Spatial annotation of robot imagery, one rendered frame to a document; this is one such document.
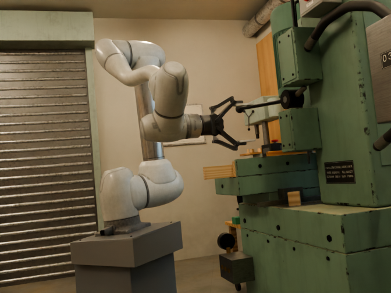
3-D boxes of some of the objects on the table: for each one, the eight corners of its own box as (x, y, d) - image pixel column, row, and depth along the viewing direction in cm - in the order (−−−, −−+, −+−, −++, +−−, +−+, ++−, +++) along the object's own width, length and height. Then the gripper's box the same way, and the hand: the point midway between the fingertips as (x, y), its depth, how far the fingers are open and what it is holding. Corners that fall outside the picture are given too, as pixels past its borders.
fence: (387, 161, 141) (385, 146, 142) (391, 161, 140) (388, 146, 140) (235, 177, 123) (234, 159, 123) (237, 177, 121) (236, 158, 121)
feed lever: (269, 176, 132) (311, 95, 114) (269, 169, 130) (313, 84, 112) (231, 116, 158) (261, 42, 140) (231, 109, 156) (261, 32, 138)
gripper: (205, 160, 137) (259, 155, 144) (199, 89, 137) (254, 88, 144) (198, 160, 144) (251, 155, 151) (193, 92, 144) (245, 90, 151)
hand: (249, 122), depth 147 cm, fingers open, 13 cm apart
